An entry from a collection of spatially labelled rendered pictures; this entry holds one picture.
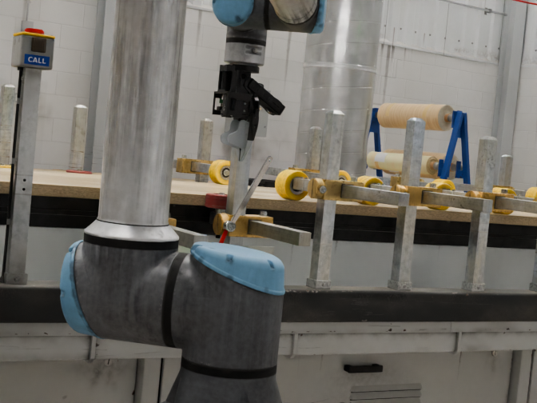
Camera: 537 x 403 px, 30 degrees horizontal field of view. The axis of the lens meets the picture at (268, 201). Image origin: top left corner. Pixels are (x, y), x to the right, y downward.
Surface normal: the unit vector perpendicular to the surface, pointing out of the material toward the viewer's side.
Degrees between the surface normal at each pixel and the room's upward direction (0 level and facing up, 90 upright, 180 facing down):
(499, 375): 90
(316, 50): 90
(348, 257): 90
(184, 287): 64
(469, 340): 90
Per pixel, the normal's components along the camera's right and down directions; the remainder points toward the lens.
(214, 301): -0.25, -0.03
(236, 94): 0.49, 0.09
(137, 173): 0.14, 0.08
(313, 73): -0.69, -0.03
